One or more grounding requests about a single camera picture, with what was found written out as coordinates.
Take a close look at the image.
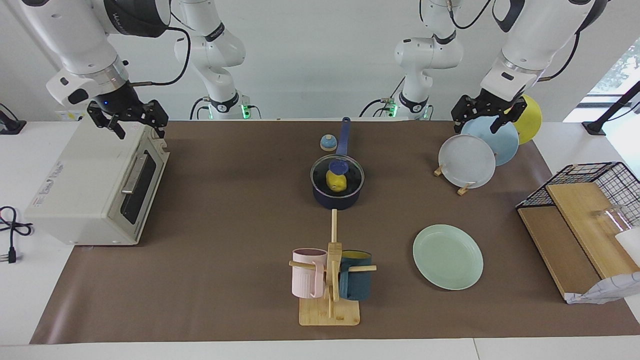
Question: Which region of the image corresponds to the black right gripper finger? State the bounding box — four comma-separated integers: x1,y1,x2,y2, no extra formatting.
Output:
145,99,169,139
87,101,127,140

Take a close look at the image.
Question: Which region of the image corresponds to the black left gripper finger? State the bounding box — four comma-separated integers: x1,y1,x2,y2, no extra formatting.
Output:
451,96,475,135
491,98,528,133

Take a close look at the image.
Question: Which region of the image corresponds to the glass lid with blue knob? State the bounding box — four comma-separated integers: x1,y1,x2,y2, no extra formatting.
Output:
310,154,366,198

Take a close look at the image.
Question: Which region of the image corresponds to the yellow lemon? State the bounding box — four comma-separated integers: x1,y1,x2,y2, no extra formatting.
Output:
325,169,348,194

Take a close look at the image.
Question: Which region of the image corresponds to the yellow plate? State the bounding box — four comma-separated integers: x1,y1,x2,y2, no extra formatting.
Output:
505,94,543,146

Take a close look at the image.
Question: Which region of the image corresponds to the light blue plate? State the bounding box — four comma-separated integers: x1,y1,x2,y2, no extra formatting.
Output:
460,116,520,167

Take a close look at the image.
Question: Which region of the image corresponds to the grey plate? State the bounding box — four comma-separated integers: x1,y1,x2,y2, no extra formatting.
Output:
438,134,497,190

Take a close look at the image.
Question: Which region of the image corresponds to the wooden plate rack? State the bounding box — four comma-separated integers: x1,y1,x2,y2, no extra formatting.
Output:
433,161,476,197

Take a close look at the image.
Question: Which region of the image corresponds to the light green plate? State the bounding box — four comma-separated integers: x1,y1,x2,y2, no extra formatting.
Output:
412,224,484,291

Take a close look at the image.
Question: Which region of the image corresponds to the cream toaster oven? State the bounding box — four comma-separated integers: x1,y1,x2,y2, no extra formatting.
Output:
24,121,171,247

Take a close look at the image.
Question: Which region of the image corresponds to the black stand clamp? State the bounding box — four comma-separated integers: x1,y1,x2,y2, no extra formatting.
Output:
0,102,27,136
581,80,640,136

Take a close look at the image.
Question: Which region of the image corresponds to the brown table mat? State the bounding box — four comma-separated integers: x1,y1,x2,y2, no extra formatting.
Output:
29,119,640,345

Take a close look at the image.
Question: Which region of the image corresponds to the window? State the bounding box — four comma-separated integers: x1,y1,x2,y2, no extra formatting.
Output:
565,37,640,123

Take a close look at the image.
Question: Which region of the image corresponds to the wooden box with mesh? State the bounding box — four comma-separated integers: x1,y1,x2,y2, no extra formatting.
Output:
516,161,640,302

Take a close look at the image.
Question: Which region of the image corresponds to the clear glass cup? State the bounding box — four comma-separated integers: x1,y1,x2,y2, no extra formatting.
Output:
591,205,630,235

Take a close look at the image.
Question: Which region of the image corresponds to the white cup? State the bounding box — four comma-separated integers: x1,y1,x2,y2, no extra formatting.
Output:
615,227,640,267

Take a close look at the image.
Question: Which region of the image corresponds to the dark teal mug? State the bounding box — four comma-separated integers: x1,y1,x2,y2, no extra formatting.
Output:
339,250,373,301

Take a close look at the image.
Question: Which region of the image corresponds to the white checked cloth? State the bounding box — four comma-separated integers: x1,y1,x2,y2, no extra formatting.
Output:
565,271,640,305

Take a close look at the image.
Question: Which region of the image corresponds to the pink ribbed mug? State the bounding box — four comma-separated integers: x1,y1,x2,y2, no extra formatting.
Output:
291,248,328,299

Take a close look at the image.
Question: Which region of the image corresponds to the wooden mug tree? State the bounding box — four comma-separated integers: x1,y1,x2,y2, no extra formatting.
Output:
288,209,377,327

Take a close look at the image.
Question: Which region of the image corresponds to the black base cable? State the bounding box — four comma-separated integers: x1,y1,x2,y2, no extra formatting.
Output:
189,96,212,121
359,97,401,119

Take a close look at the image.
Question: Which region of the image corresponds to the dark blue pot with handle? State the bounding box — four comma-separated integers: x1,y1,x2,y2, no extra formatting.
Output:
311,116,366,211

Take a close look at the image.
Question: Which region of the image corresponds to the black power cord with plug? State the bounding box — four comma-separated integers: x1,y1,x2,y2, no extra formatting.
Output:
0,205,34,265

